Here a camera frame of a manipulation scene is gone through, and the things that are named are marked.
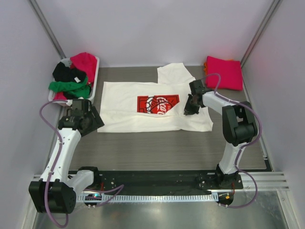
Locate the white printed t-shirt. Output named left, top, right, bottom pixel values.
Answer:
left=98, top=63, right=213, bottom=133

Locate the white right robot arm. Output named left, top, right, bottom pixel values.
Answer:
left=184, top=80, right=258, bottom=189

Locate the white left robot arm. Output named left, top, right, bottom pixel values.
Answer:
left=29, top=99, right=104, bottom=214

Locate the crumpled green t-shirt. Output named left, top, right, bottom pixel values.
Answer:
left=49, top=77, right=92, bottom=99

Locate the white plastic laundry basket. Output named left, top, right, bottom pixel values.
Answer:
left=48, top=56, right=100, bottom=103

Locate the folded pink t-shirt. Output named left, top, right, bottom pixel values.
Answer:
left=204, top=56, right=243, bottom=91

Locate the crumpled black t-shirt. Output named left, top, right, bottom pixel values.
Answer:
left=52, top=62, right=87, bottom=83

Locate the crumpled pink t-shirt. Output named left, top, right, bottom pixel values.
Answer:
left=70, top=52, right=98, bottom=83

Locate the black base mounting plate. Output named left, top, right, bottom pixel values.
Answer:
left=87, top=170, right=244, bottom=196

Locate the white slotted cable duct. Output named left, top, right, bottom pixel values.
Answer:
left=76, top=193, right=218, bottom=204

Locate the aluminium front rail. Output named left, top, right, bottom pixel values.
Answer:
left=32, top=171, right=290, bottom=191

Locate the left aluminium frame post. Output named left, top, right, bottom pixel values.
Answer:
left=28, top=0, right=66, bottom=59

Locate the aluminium frame post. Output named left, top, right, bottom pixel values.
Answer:
left=240, top=0, right=283, bottom=68
left=28, top=0, right=66, bottom=59

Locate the right aluminium frame post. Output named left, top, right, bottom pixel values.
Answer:
left=240, top=0, right=283, bottom=68

